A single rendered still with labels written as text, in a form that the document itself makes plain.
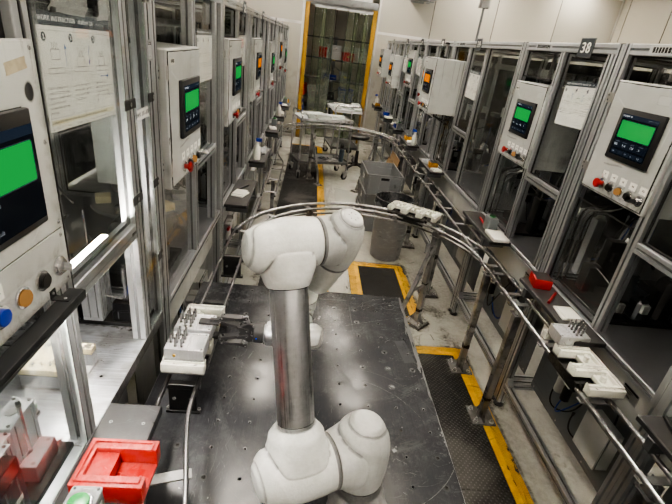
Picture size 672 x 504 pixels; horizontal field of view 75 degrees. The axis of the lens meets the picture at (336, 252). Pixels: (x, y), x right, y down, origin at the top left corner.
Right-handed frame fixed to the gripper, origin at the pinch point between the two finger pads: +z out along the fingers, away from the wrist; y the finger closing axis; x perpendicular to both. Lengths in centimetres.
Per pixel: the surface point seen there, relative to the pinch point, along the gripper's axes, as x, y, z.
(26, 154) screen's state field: 60, 76, 14
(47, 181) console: 52, 69, 16
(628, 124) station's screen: -47, 83, -155
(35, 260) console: 59, 56, 16
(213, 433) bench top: 26.8, -22.4, -8.0
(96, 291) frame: 4.5, 14.1, 35.9
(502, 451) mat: -33, -89, -149
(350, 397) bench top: 5, -22, -55
